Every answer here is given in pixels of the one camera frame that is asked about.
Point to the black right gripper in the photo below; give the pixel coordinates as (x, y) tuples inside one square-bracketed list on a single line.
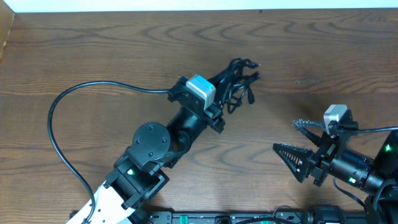
[(321, 158)]

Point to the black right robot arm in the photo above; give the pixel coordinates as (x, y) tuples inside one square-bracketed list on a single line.
[(377, 177)]

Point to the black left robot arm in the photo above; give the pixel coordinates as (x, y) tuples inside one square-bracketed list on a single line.
[(137, 175)]

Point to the wooden panel at left edge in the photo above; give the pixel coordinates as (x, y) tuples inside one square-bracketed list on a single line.
[(7, 16)]

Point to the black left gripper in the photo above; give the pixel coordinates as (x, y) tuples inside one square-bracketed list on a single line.
[(214, 116)]

